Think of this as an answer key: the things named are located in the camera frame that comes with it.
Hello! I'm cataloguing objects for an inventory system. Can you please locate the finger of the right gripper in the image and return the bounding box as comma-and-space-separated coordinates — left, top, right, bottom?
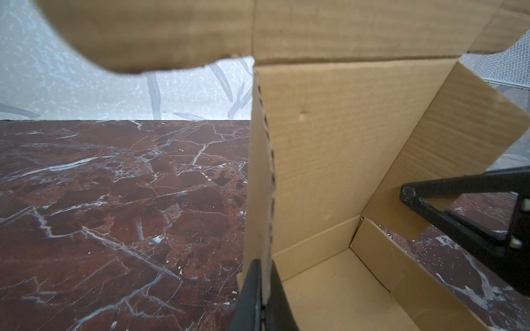
400, 166, 529, 296

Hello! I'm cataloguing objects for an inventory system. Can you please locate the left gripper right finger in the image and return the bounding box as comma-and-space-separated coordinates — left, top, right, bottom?
264, 262, 298, 331

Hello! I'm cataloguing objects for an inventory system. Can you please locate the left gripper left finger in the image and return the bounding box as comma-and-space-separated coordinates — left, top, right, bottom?
229, 259, 262, 331

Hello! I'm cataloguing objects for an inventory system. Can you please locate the brown cardboard box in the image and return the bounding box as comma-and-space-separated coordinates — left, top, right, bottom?
38, 1, 529, 330

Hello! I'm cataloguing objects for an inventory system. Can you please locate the white wire mesh basket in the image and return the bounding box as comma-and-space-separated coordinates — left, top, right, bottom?
471, 32, 529, 90

